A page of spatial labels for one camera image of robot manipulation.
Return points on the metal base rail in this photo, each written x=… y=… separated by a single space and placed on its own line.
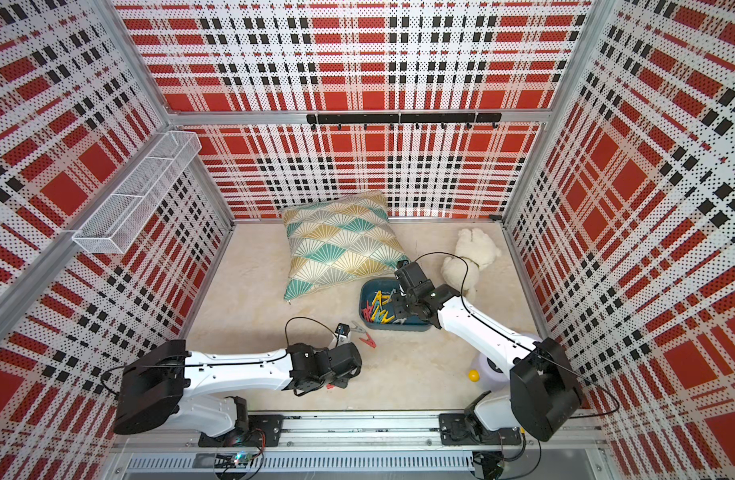
x=339 y=442

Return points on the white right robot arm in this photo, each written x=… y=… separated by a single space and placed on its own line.
x=543 y=391

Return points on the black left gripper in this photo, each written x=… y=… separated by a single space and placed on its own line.
x=342 y=381

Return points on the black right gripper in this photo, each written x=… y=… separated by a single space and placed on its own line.
x=399 y=310

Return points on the red clothespin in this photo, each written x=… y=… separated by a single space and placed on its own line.
x=368 y=340
x=367 y=312

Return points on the black wall hook rail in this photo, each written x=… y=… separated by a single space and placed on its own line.
x=340 y=120

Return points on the white wire mesh shelf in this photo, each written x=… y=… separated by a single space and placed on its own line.
x=120 y=218

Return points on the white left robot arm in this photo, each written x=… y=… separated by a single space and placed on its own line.
x=174 y=388

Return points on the grey clothespin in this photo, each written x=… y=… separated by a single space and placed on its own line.
x=357 y=328

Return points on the green circuit board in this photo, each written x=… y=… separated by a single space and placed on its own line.
x=233 y=461

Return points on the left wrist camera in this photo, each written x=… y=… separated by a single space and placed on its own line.
x=342 y=330

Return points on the teal plastic storage box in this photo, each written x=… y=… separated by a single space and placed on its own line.
x=388 y=286

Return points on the teal yellow patterned pillow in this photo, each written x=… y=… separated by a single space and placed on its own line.
x=339 y=241

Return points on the white plush teddy bear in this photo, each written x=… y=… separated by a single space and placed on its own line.
x=474 y=252

